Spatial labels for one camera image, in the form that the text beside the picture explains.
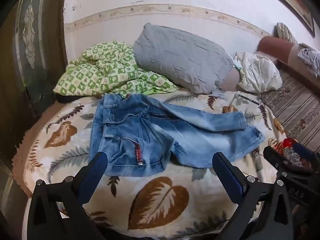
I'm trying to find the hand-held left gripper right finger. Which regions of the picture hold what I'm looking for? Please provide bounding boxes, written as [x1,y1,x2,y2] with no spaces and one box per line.
[212,152,294,240]

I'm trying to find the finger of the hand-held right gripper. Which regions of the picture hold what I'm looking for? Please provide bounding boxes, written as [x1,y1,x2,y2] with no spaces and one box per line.
[263,145,290,178]
[292,142,320,170]

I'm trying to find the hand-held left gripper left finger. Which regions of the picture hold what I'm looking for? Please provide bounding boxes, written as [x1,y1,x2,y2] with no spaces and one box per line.
[27,151,108,240]

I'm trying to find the blue denim pants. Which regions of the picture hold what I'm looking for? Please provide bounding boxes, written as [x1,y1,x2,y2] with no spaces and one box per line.
[89,93,266,178]

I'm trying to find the red glittery cloth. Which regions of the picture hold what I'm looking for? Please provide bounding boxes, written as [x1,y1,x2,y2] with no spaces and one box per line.
[275,137,302,164]

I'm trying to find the striped patterned sofa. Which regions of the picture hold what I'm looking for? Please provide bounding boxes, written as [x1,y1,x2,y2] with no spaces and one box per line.
[260,57,320,153]

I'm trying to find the black pen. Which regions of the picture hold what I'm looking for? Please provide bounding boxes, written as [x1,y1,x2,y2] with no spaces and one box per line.
[238,94,260,105]

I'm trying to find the leaf printed blanket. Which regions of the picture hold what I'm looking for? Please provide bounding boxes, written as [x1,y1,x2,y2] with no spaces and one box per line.
[12,87,288,233]

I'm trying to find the white crumpled cloth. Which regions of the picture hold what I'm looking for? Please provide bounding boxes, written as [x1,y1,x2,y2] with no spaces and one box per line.
[235,51,283,92]

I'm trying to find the grey white cloth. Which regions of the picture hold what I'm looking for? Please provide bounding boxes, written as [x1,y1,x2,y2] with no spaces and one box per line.
[297,47,320,77]

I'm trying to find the green checkered blanket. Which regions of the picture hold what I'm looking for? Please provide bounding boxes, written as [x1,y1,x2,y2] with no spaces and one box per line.
[53,41,180,98]

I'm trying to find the brown bolster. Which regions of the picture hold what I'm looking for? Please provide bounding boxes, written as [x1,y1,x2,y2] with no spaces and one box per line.
[255,36,300,65]

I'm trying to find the striped cushion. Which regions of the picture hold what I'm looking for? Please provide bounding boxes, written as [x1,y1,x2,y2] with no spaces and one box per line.
[274,22,298,44]

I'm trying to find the grey pillow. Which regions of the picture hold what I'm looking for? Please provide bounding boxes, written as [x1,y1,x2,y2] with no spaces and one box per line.
[132,22,240,95]

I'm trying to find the dark wooden wardrobe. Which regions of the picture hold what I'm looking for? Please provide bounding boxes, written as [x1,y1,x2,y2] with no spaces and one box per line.
[0,0,68,205]

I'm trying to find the framed wall picture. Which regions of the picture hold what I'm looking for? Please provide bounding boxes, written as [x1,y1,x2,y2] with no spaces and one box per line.
[250,0,315,38]

